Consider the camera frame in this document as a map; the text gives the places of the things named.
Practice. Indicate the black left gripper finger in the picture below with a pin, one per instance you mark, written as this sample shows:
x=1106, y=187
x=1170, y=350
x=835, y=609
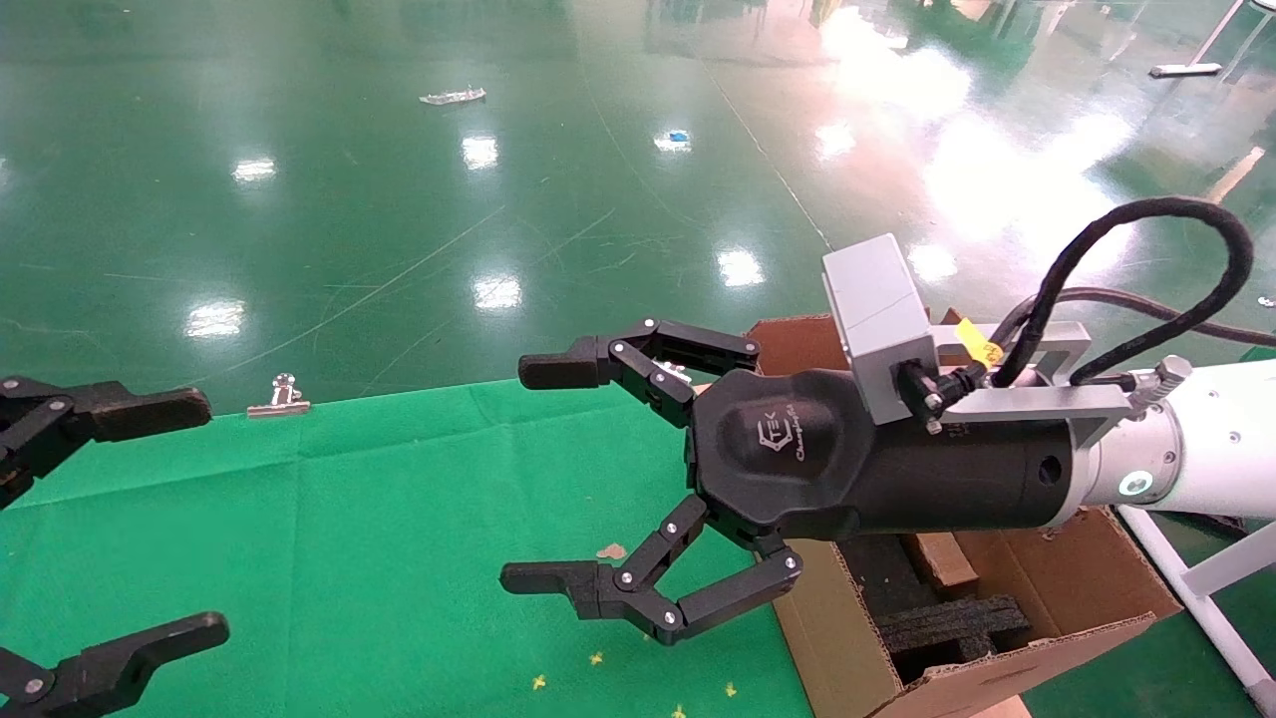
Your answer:
x=110, y=670
x=130, y=411

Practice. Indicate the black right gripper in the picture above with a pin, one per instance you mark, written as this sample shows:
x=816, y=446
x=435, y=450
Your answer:
x=797, y=469

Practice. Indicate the small brown cardboard box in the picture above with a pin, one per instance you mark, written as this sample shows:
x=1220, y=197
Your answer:
x=947, y=560

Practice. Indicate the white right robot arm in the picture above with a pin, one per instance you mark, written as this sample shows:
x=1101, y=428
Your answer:
x=1216, y=449

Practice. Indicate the large open cardboard carton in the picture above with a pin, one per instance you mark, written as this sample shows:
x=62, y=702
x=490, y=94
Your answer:
x=1057, y=578

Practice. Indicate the silver binder clip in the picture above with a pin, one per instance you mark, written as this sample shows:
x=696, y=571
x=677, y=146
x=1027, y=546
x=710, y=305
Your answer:
x=284, y=404
x=673, y=371

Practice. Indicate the green table cloth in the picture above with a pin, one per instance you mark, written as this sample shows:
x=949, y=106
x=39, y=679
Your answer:
x=349, y=519

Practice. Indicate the black foam insert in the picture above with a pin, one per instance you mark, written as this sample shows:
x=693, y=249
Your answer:
x=947, y=628

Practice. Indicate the white flat bar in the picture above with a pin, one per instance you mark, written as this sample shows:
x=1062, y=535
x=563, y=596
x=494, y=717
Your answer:
x=1184, y=69

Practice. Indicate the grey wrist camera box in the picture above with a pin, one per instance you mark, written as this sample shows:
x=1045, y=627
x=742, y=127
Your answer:
x=875, y=309

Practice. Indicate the grey metal camera bracket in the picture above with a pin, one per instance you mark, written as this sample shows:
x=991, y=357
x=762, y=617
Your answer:
x=1027, y=402

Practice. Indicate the white tube frame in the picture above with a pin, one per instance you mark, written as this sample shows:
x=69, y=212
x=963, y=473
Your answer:
x=1226, y=570

